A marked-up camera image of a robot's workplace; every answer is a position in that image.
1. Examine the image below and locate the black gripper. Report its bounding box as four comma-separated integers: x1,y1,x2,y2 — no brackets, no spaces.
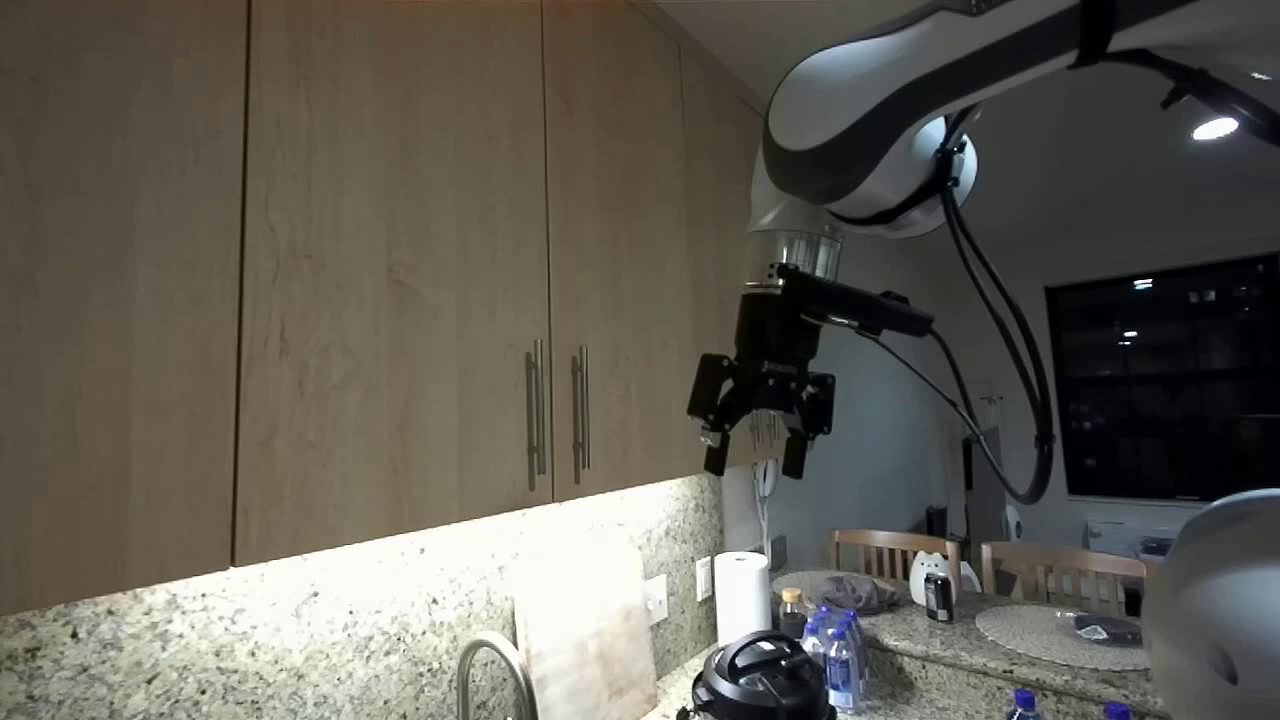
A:
687,274,835,481

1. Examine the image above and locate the wooden cupboard door with handle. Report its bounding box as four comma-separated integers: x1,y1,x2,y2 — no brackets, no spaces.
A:
543,0,755,495

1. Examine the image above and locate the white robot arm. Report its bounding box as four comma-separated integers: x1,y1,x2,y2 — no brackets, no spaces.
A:
687,0,1280,481

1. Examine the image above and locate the middle wooden cupboard door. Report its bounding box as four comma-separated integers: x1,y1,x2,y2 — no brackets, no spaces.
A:
235,0,554,559

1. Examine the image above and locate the wooden cupboard door far side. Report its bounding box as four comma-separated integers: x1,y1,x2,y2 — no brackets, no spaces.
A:
0,0,248,613

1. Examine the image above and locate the paper towel roll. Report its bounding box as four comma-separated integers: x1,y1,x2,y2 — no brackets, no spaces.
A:
711,552,773,645

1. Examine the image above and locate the wooden chair left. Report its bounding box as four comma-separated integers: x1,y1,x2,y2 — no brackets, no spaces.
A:
834,527,961,585

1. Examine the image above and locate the wooden chair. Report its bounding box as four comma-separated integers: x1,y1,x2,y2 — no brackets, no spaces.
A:
834,527,961,585
979,540,1154,615

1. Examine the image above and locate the wooden cutting board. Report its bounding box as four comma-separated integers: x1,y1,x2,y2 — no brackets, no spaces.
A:
516,535,656,720

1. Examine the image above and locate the wooden chair right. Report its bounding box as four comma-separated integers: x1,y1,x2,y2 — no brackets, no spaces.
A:
979,540,1154,615

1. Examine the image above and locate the steel faucet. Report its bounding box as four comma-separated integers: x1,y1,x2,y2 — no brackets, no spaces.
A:
451,634,536,720

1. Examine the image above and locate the dark window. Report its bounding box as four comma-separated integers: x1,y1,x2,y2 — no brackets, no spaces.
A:
1043,252,1280,502

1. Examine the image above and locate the ceiling light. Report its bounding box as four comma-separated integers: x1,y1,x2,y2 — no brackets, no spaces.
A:
1194,117,1242,146

